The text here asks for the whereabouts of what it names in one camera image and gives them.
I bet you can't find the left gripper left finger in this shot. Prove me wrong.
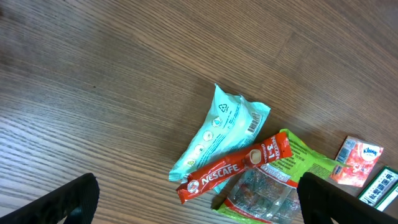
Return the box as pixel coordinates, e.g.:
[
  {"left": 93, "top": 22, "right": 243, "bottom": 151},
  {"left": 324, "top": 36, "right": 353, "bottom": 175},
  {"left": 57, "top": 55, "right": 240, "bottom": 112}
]
[{"left": 1, "top": 173, "right": 100, "bottom": 224}]

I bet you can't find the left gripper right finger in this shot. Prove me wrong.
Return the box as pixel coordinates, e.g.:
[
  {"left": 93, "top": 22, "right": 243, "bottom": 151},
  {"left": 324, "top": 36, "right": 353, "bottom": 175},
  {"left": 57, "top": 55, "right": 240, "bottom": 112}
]
[{"left": 297, "top": 172, "right": 397, "bottom": 224}]

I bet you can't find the green candy bag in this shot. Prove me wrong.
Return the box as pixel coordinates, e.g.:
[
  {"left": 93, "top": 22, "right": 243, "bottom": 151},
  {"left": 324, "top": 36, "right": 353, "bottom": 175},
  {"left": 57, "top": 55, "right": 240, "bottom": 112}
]
[{"left": 215, "top": 129, "right": 347, "bottom": 223}]

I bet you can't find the small orange white packet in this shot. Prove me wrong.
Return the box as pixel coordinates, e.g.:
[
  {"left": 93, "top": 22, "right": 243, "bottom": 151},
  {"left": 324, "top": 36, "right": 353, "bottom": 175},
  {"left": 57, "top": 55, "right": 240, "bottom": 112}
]
[{"left": 330, "top": 136, "right": 384, "bottom": 187}]

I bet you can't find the green white boxed item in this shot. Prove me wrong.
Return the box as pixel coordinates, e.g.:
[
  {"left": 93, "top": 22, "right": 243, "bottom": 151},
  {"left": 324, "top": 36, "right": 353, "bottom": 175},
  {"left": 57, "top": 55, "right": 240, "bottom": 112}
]
[{"left": 358, "top": 166, "right": 397, "bottom": 212}]

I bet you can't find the red snack bar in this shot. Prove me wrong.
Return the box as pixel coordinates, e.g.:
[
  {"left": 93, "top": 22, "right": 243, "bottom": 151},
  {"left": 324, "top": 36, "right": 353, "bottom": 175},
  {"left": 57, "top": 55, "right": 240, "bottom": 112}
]
[{"left": 176, "top": 132, "right": 292, "bottom": 203}]

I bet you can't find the light blue white packet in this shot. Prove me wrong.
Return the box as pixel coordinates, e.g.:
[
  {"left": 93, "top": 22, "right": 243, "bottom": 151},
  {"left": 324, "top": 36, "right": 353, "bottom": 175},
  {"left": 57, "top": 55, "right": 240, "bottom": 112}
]
[{"left": 169, "top": 85, "right": 271, "bottom": 183}]

